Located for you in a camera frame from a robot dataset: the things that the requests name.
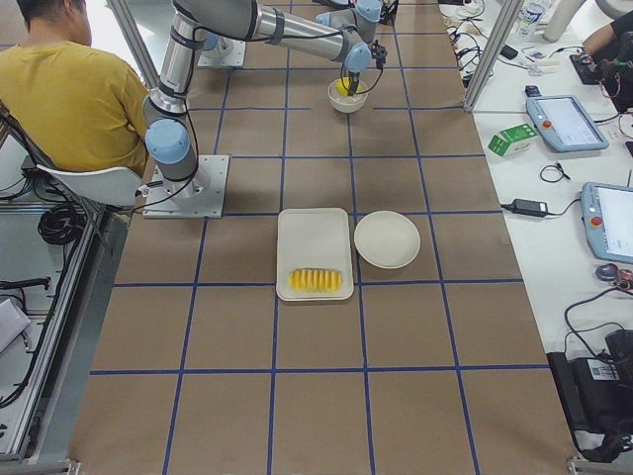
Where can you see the aluminium frame post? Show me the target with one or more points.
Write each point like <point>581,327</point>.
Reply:
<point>499,33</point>

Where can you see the black power adapter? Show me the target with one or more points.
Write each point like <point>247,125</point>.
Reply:
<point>529,208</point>

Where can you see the blue teach pendant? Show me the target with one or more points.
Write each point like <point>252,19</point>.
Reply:
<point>564,124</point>
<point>607,217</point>

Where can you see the white rectangular tray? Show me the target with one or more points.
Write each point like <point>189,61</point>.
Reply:
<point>313,238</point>

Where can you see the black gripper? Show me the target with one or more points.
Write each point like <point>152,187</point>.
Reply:
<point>353,82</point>

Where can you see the person in yellow shirt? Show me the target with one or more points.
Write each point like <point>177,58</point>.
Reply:
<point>81,106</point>

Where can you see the yellow lemon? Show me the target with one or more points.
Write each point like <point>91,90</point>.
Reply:
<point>337,87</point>

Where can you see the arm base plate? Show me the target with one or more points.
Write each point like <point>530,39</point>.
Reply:
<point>220,52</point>
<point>202,197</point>

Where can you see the white chair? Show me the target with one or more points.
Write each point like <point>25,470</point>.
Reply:
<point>115,186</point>

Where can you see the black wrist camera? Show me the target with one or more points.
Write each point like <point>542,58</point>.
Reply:
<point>379,54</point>

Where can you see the green white carton box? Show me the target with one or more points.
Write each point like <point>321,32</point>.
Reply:
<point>512,140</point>

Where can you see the sliced yellow fruit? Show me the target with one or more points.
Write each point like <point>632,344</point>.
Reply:
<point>315,280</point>

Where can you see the white ceramic bowl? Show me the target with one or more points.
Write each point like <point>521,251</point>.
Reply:
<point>345,105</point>

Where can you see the cream round plate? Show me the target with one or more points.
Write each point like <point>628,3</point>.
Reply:
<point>387,239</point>

